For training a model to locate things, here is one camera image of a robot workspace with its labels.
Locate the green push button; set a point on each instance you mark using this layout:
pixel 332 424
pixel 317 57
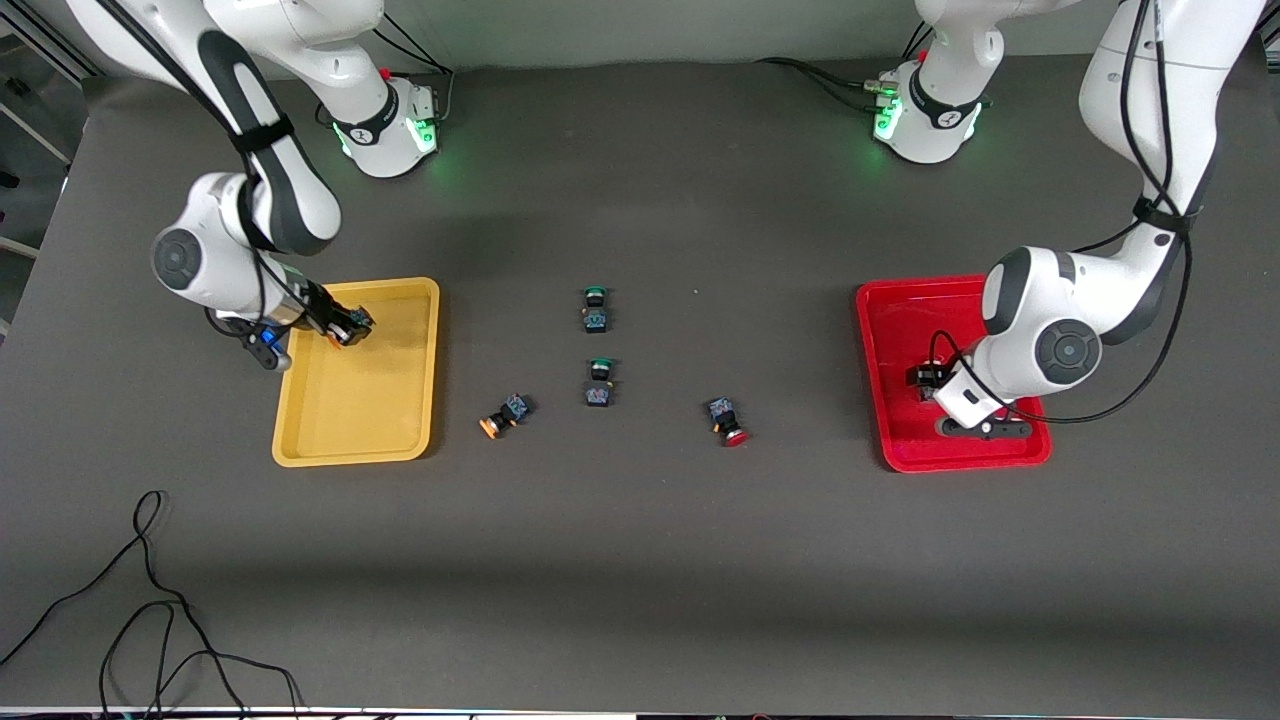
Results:
pixel 599 385
pixel 596 315

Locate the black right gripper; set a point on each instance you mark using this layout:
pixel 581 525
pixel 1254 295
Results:
pixel 319 306

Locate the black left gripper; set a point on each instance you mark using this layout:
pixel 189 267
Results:
pixel 926 377

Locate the metal shelf frame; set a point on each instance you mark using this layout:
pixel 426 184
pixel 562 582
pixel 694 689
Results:
pixel 30 40

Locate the red plastic tray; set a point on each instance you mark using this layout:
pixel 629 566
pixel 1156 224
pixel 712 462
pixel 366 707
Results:
pixel 900 330

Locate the yellow push button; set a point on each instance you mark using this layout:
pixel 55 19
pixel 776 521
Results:
pixel 508 412
pixel 337 341

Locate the yellow plastic tray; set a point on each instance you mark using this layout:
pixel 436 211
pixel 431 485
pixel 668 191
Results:
pixel 370 400

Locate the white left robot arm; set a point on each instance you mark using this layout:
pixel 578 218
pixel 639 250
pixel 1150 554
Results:
pixel 1040 300

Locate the red mushroom push button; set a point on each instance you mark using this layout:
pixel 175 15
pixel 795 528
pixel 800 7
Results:
pixel 724 415

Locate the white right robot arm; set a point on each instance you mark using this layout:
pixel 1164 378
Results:
pixel 300 200

